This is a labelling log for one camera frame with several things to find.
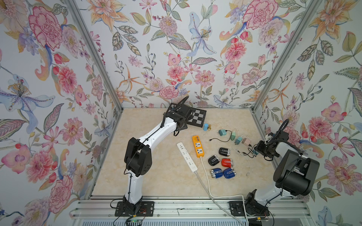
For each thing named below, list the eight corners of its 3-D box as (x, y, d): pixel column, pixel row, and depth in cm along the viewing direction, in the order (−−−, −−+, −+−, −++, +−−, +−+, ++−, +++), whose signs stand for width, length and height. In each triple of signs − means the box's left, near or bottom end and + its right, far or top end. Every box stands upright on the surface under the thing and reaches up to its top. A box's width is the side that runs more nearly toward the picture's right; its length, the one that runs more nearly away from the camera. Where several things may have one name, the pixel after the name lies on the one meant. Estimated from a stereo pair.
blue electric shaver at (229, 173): (223, 178, 86) (225, 176, 84) (222, 169, 90) (223, 167, 87) (235, 178, 86) (236, 176, 84) (232, 169, 90) (234, 167, 87)
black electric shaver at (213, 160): (211, 167, 90) (212, 165, 88) (206, 160, 94) (207, 158, 91) (220, 162, 92) (221, 161, 90) (214, 155, 96) (215, 153, 93)
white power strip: (193, 172, 88) (193, 171, 86) (177, 144, 101) (177, 143, 99) (197, 170, 89) (198, 168, 87) (181, 143, 102) (181, 141, 100)
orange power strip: (197, 158, 95) (197, 155, 92) (192, 138, 105) (192, 136, 102) (204, 157, 95) (205, 154, 93) (199, 137, 105) (199, 135, 103)
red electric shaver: (222, 167, 90) (223, 165, 88) (220, 160, 93) (221, 158, 91) (232, 167, 90) (234, 165, 88) (231, 160, 93) (232, 158, 91)
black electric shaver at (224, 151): (218, 154, 96) (219, 152, 94) (219, 148, 99) (219, 146, 96) (228, 156, 95) (230, 154, 92) (229, 151, 97) (230, 149, 95)
